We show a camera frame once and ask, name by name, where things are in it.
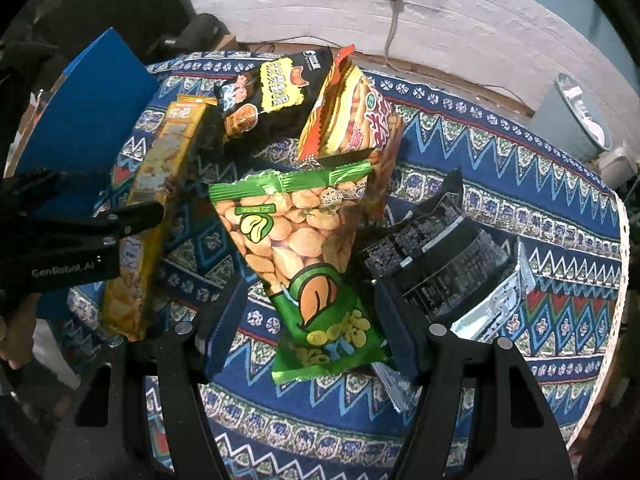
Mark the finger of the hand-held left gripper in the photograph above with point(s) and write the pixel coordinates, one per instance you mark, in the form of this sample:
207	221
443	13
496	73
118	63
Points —
30	187
135	217

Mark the small brown cardboard box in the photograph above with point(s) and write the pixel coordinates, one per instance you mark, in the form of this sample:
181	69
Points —
227	42

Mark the red yellow peanut packet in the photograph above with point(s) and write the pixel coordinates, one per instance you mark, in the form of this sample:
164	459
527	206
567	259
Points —
350	120

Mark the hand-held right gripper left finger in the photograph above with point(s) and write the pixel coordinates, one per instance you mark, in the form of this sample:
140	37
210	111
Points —
225	330

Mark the white plastic appliance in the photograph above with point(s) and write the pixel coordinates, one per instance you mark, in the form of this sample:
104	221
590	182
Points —
617	160

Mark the blue patterned tablecloth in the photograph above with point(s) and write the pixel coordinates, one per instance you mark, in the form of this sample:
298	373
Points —
500	210

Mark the black silver snack packet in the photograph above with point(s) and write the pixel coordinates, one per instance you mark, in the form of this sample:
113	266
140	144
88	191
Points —
440	260

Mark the long yellow cracker packet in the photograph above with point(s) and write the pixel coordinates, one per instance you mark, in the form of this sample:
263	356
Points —
160	160

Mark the person's left hand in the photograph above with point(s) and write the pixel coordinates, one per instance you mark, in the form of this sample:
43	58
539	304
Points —
17	330

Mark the green broad bean packet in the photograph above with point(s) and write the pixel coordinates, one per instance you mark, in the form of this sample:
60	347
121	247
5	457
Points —
295	240

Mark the blue cardboard box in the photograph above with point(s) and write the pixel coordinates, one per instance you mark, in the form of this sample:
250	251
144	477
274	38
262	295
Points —
100	125

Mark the pale blue trash bin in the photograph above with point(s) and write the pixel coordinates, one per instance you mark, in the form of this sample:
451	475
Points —
555	125

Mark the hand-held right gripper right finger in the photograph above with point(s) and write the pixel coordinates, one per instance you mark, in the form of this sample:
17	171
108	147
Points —
400	335

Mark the black snack packet yellow label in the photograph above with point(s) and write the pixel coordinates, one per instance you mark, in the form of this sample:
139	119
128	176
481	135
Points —
280	90

